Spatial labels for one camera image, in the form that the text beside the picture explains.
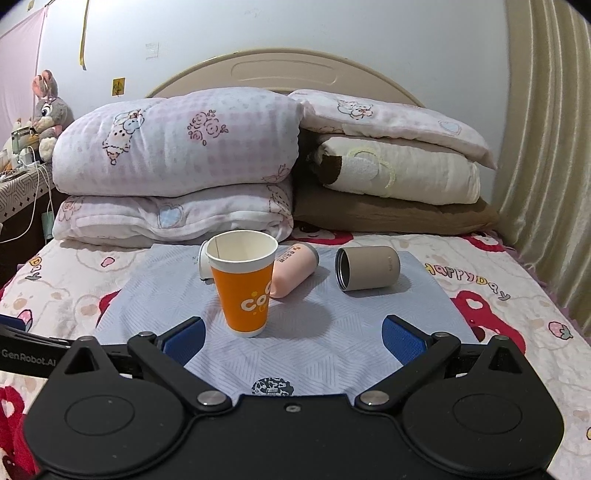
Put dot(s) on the pink checkered folded quilt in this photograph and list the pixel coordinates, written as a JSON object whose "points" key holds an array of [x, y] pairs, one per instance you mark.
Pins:
{"points": [[179, 169]]}

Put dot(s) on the white leaf-print paper cup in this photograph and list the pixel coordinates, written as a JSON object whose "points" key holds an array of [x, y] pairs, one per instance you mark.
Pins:
{"points": [[204, 269]]}

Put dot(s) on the pink hanging wall cloth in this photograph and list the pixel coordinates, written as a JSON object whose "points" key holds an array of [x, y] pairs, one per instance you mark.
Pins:
{"points": [[19, 59]]}

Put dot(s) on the pink tumbler cup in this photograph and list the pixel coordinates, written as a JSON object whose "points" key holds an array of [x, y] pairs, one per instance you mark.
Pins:
{"points": [[291, 268]]}

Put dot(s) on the beige steel-lined cup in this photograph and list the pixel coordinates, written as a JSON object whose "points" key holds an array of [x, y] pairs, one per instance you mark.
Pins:
{"points": [[367, 267]]}

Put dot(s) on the orange paper cup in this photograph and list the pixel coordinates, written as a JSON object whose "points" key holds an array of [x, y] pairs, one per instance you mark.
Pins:
{"points": [[241, 264]]}

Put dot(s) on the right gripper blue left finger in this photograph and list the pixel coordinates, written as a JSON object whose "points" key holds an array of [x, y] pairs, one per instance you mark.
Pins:
{"points": [[183, 341]]}

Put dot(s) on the beige wooden headboard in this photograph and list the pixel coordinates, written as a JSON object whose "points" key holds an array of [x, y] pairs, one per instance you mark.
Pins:
{"points": [[283, 70]]}

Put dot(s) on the beige striped curtain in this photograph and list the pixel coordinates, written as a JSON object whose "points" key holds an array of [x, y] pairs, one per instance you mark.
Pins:
{"points": [[542, 187]]}

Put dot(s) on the cluttered bedside table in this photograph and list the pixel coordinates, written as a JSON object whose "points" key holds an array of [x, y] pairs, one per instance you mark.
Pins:
{"points": [[25, 177]]}

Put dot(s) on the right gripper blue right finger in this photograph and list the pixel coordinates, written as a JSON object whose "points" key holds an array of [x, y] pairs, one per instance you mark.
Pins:
{"points": [[403, 340]]}

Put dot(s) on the grey plush rabbit toy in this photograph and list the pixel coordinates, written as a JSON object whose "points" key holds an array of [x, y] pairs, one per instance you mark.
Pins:
{"points": [[51, 115]]}

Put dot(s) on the yellow wall sticker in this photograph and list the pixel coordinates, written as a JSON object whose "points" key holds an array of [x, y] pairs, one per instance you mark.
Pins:
{"points": [[118, 87]]}

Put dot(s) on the pink cartoon pillow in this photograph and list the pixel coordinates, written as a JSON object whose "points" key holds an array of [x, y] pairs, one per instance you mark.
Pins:
{"points": [[331, 113]]}

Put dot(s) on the grey striped cloth mat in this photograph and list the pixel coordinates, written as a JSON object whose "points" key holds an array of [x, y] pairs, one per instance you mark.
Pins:
{"points": [[318, 340]]}

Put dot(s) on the white wall switch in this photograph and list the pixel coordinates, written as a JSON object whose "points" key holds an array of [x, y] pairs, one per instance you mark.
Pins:
{"points": [[151, 50]]}

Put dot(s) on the cream and brown folded blanket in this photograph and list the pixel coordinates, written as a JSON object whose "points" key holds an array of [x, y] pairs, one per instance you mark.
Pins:
{"points": [[402, 186]]}

